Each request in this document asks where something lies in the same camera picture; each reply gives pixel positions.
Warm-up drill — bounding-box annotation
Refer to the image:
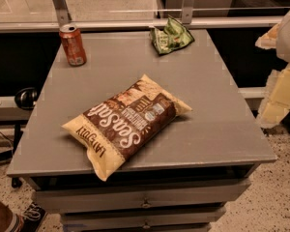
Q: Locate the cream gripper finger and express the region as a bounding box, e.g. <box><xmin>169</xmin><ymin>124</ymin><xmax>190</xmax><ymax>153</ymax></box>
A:
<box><xmin>255</xmin><ymin>24</ymin><xmax>279</xmax><ymax>49</ymax></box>
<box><xmin>256</xmin><ymin>63</ymin><xmax>290</xmax><ymax>129</ymax></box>

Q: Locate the red coke can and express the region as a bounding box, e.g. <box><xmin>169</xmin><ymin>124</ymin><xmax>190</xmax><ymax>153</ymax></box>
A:
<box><xmin>59</xmin><ymin>23</ymin><xmax>87</xmax><ymax>67</ymax></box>

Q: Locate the green chip bag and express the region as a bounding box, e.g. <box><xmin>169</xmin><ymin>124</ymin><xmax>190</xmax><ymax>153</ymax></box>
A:
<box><xmin>150</xmin><ymin>16</ymin><xmax>194</xmax><ymax>55</ymax></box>

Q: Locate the brown chip bag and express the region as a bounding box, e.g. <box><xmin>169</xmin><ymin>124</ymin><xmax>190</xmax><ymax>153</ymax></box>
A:
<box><xmin>63</xmin><ymin>75</ymin><xmax>191</xmax><ymax>181</ymax></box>

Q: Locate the grey drawer cabinet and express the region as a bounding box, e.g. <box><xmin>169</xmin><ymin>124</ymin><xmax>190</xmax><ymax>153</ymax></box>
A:
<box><xmin>7</xmin><ymin>30</ymin><xmax>276</xmax><ymax>232</ymax></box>

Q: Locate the upper drawer knob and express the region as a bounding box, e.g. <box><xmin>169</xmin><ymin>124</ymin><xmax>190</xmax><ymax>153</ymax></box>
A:
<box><xmin>141</xmin><ymin>200</ymin><xmax>152</xmax><ymax>209</ymax></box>

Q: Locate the drawer knob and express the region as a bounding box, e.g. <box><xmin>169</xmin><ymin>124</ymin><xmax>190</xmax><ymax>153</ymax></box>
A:
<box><xmin>142</xmin><ymin>221</ymin><xmax>151</xmax><ymax>230</ymax></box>
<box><xmin>141</xmin><ymin>200</ymin><xmax>152</xmax><ymax>209</ymax></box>

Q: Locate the lower drawer knob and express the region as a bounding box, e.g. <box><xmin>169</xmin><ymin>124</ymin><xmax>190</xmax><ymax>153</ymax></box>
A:
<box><xmin>142</xmin><ymin>221</ymin><xmax>151</xmax><ymax>230</ymax></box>

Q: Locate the black round object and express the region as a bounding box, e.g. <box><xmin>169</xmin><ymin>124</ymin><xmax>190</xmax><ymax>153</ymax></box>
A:
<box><xmin>14</xmin><ymin>87</ymin><xmax>38</xmax><ymax>110</ymax></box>

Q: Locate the black sneaker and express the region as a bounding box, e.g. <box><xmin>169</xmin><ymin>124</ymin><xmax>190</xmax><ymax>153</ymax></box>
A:
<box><xmin>20</xmin><ymin>202</ymin><xmax>46</xmax><ymax>232</ymax></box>

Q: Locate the person's leg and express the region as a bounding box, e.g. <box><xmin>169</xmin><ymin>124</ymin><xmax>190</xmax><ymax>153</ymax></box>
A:
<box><xmin>0</xmin><ymin>201</ymin><xmax>23</xmax><ymax>232</ymax></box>

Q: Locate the metal railing frame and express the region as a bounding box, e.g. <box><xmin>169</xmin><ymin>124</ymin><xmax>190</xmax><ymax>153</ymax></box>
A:
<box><xmin>0</xmin><ymin>0</ymin><xmax>290</xmax><ymax>35</ymax></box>

